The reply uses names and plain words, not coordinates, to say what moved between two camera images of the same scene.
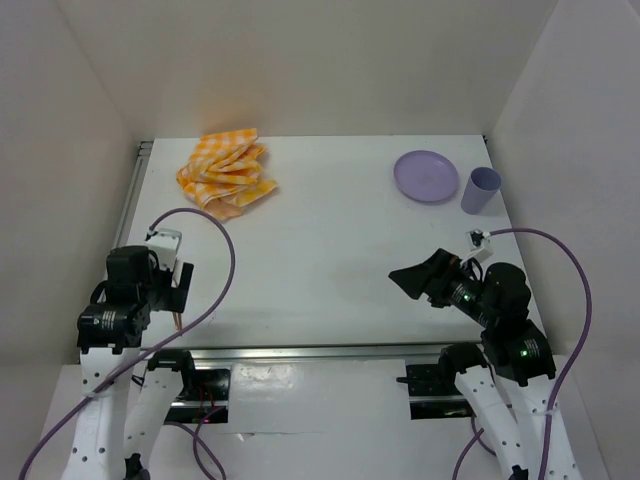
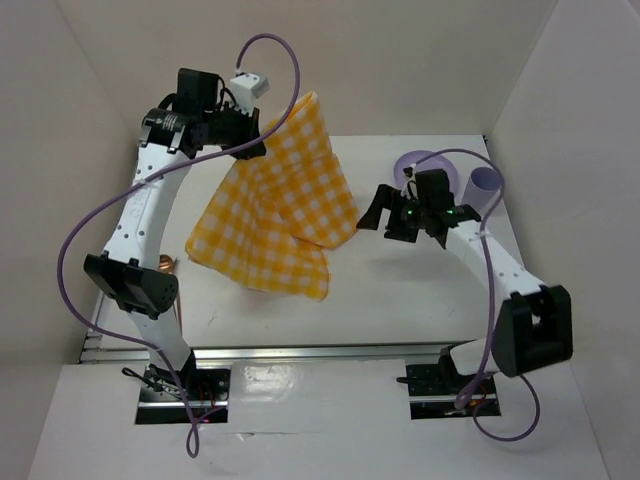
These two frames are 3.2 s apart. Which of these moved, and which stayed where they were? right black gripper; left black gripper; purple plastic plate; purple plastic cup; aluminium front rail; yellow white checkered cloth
Moved: left black gripper; right black gripper; yellow white checkered cloth
Stayed: purple plastic cup; purple plastic plate; aluminium front rail
